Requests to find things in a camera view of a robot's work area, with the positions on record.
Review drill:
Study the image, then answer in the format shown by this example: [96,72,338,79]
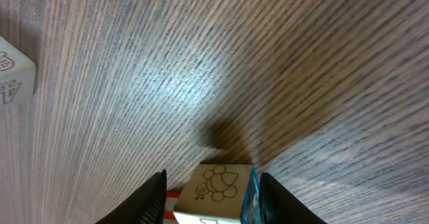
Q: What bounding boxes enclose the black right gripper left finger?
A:
[96,170,167,224]

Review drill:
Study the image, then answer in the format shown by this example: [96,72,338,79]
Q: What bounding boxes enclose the green Z wooden block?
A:
[0,37,37,109]

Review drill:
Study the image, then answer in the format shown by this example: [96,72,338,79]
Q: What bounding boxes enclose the blue H wooden block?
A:
[173,164,261,224]

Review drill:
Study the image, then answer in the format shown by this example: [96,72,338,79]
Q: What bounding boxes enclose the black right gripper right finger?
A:
[259,172,326,224]

